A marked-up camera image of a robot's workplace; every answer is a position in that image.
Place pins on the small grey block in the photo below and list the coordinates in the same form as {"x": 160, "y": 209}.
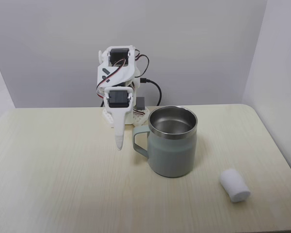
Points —
{"x": 140, "y": 103}

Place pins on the grey-green steel mug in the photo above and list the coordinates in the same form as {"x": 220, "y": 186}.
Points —
{"x": 172, "y": 157}

